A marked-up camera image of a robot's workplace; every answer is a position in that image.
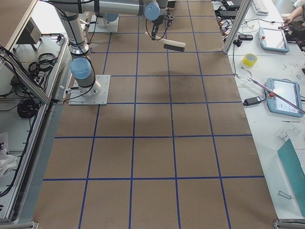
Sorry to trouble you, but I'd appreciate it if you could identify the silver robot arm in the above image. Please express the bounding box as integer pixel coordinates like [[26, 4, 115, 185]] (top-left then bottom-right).
[[85, 2, 173, 33], [47, 0, 168, 95]]

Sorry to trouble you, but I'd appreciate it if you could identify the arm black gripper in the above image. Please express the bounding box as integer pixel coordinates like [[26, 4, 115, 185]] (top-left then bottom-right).
[[151, 15, 164, 40], [164, 9, 174, 26]]

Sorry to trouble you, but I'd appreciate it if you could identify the beige hand brush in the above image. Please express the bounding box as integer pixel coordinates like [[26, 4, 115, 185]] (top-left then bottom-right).
[[145, 31, 186, 52]]

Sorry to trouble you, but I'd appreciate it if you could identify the grey metal box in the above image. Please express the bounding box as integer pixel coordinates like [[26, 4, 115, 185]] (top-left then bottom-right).
[[14, 17, 42, 51]]

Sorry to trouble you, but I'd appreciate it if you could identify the far teach pendant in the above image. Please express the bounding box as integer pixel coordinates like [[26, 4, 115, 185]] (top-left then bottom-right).
[[258, 27, 290, 53]]

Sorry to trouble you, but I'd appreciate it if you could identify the aluminium frame post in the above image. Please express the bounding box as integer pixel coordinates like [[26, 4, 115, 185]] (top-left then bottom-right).
[[223, 0, 252, 54]]

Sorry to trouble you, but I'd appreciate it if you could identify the black power adapter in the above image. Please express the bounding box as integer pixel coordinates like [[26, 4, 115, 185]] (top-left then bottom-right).
[[243, 96, 266, 106]]

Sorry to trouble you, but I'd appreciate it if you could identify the teach pendant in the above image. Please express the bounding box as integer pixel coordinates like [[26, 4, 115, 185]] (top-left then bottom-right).
[[266, 78, 303, 117], [258, 27, 290, 53]]

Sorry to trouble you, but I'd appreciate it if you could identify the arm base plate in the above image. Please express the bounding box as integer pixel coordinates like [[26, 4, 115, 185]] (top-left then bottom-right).
[[69, 75, 111, 105], [88, 15, 119, 33]]

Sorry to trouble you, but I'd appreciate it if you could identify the yellow tape roll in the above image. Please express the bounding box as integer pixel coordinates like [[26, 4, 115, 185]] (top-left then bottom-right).
[[242, 53, 258, 67]]

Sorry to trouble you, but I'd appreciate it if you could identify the teal folder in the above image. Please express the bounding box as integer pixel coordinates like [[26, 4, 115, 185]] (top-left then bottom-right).
[[277, 139, 305, 185]]

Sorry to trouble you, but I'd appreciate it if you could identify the near teach pendant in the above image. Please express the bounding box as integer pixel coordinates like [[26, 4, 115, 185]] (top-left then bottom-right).
[[266, 78, 303, 117]]

